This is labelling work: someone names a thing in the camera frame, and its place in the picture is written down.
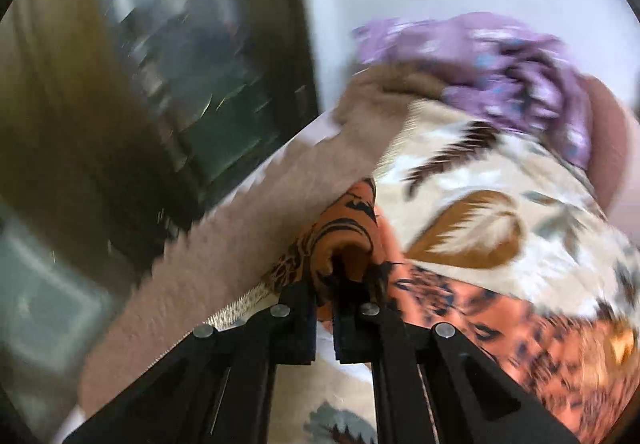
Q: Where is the orange black floral garment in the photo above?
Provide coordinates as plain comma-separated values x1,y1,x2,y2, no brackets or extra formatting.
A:
266,179,639,443

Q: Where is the pink brown mattress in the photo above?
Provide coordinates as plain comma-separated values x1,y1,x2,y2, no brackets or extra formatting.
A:
79,65,625,414

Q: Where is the cream leaf pattern blanket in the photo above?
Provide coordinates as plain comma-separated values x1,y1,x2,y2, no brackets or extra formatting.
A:
210,102,639,443

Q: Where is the purple floral crumpled garment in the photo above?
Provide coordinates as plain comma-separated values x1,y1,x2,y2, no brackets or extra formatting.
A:
354,12,591,169

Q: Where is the glass door wooden cabinet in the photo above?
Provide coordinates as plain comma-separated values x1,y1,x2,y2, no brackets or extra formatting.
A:
1,0,318,268

